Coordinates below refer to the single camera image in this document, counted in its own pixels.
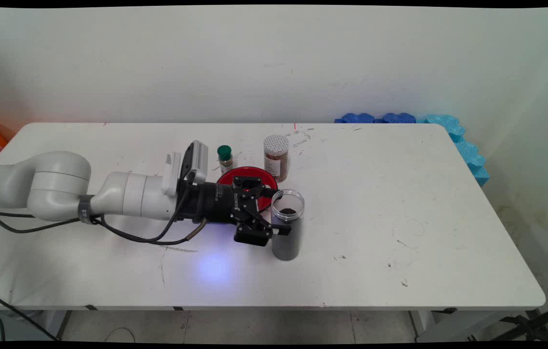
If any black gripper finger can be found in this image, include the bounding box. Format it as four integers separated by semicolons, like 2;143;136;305
232;175;284;199
234;196;293;247

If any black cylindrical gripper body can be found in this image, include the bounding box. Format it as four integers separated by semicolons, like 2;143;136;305
179;180;256;226

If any clear jar with black seeds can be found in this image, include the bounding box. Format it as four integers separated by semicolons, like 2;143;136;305
271;189;305;261

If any red bowl with black rim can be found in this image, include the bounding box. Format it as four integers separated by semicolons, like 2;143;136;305
217;166;279;214

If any small green-capped spice bottle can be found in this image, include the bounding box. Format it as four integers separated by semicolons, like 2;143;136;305
217;145;235;175

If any spice jar with perforated lid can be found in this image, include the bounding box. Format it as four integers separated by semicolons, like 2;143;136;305
263;135;290;182

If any dark blue foam tile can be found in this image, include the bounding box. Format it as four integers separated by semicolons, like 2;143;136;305
334;113;377;124
380;113;418;124

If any light blue foam tile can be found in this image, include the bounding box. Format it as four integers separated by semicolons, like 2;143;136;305
417;114;490;188

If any black tripod leg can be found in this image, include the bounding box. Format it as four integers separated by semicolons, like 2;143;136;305
491;301;548;341

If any black camera cable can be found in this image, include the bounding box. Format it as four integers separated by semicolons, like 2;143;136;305
91;170;196;243

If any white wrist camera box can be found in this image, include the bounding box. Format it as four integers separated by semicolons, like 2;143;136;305
180;140;209;185

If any dark velcro cable strap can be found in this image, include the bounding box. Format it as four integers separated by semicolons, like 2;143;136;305
78;194;96;225

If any thin pale floor cable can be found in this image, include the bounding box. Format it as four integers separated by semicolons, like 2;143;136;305
104;327;137;342

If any black floor cable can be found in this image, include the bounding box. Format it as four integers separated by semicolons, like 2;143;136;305
0;284;60;341

